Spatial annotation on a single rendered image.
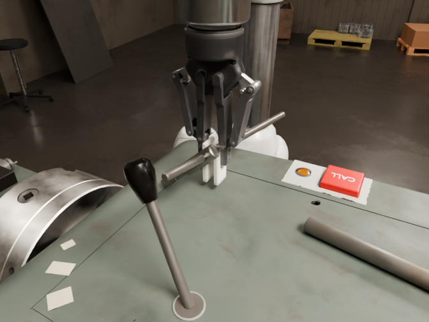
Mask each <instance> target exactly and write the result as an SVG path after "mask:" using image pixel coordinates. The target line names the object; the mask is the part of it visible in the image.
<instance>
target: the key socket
mask: <svg viewBox="0 0 429 322"><path fill-rule="evenodd" d="M38 194H39V191H37V190H35V189H31V190H27V191H25V192H23V193H22V194H21V195H20V196H19V203H28V202H30V201H32V200H33V199H35V198H36V197H37V196H38Z"/></svg>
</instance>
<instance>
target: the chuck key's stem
mask: <svg viewBox="0 0 429 322"><path fill-rule="evenodd" d="M199 155H203V156H204V157H205V159H206V161H205V162H203V163H201V164H199V165H198V166H196V167H194V168H192V169H190V170H188V171H186V172H184V173H183V174H180V175H179V176H177V177H175V178H173V179H171V180H169V181H168V182H165V181H163V180H161V182H162V184H163V186H164V187H165V188H166V187H168V186H169V185H171V184H173V183H174V182H176V181H177V180H179V179H181V178H182V177H183V176H185V175H186V174H187V175H191V174H193V173H194V172H196V171H198V170H199V169H201V168H202V167H204V166H205V165H207V164H208V163H210V162H212V161H213V160H215V159H216V158H218V157H219V156H220V151H219V150H217V149H216V146H215V145H214V144H210V145H209V146H207V147H206V148H204V149H203V150H201V151H200V152H198V153H197V154H195V155H194V156H192V157H191V158H189V159H188V160H187V161H189V160H191V159H193V158H195V157H197V156H199ZM187 161H185V162H187Z"/></svg>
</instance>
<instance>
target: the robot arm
mask: <svg viewBox="0 0 429 322"><path fill-rule="evenodd" d="M177 1H178V14H179V19H180V21H181V22H184V23H185V24H188V25H187V26H186V27H185V45H186V53H187V55H188V59H187V61H186V64H185V67H184V68H180V69H178V70H176V71H175V72H172V73H171V75H170V76H171V79H172V81H173V82H174V84H175V86H176V88H177V93H178V97H179V103H180V106H181V112H182V115H183V121H184V127H183V128H182V129H181V130H180V131H179V133H178V134H177V137H176V140H175V142H174V147H173V149H174V148H175V147H176V146H177V145H179V144H180V143H182V142H184V141H187V140H197V141H198V152H200V151H201V150H203V149H204V148H206V147H207V146H209V145H210V144H214V145H215V144H216V145H215V146H216V149H217V150H219V151H220V156H219V157H218V158H216V159H215V160H213V161H212V162H210V163H208V164H207V165H205V166H204V167H203V168H202V172H203V181H204V182H208V181H209V180H210V178H211V177H212V176H213V175H214V185H216V186H218V185H219V184H220V183H221V182H222V181H223V180H224V178H225V177H226V165H227V164H228V163H229V162H230V160H231V147H233V148H239V149H242V150H247V151H252V152H256V153H262V154H265V155H270V156H273V157H278V158H284V159H287V160H288V155H289V154H288V148H287V145H286V143H285V141H284V140H283V139H282V138H281V137H280V136H279V135H276V129H275V127H274V126H273V125H269V126H268V127H266V128H264V129H263V130H261V131H259V132H257V133H256V134H253V135H252V136H250V137H249V138H247V139H245V140H243V139H244V137H245V132H246V131H247V130H249V129H251V128H252V127H254V126H256V125H258V124H259V123H262V122H263V121H265V120H267V119H269V111H270V104H271V91H272V84H273V72H274V65H275V56H276V43H277V36H278V24H279V17H280V2H282V1H283V0H177ZM241 24H243V25H241ZM191 79H192V81H193V83H194V84H195V86H196V93H195V94H194V90H193V84H192V81H191ZM238 83H240V85H239V102H238V105H237V111H236V116H235V119H234V124H232V97H233V89H234V88H235V87H236V86H237V84H238ZM213 96H214V104H216V114H217V126H218V135H217V133H216V131H215V130H213V129H212V128H211V118H212V106H213ZM195 99H196V100H197V104H196V101H195Z"/></svg>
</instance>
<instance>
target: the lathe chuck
mask: <svg viewBox="0 0 429 322"><path fill-rule="evenodd" d="M91 180H105V179H102V178H99V177H97V176H93V175H92V174H88V173H86V172H83V171H80V170H77V169H76V170H75V171H65V169H63V168H54V169H48V170H46V171H42V172H39V173H37V174H34V175H32V176H30V177H28V178H26V179H25V180H23V181H21V182H20V183H18V184H17V185H15V186H14V187H13V188H12V189H10V190H9V191H8V192H7V193H5V195H4V196H2V198H0V281H1V276H2V273H3V270H4V266H5V264H6V262H7V259H8V257H9V255H10V252H11V250H12V248H13V247H14V245H15V243H16V241H17V240H18V238H19V236H20V235H21V234H22V232H23V230H24V229H25V228H26V226H27V225H28V223H30V221H31V220H32V219H33V218H34V216H35V215H36V214H37V213H38V212H39V211H40V210H41V209H42V208H43V207H44V206H45V205H46V204H47V203H49V202H50V201H51V200H53V198H55V197H56V196H58V195H59V194H60V193H62V192H64V191H65V190H67V189H69V188H71V187H73V186H75V185H78V184H79V183H83V182H85V181H91ZM31 189H35V190H37V191H39V194H38V196H37V197H36V198H35V199H33V200H32V201H30V202H28V203H19V196H20V195H21V194H22V193H23V192H25V191H27V190H31Z"/></svg>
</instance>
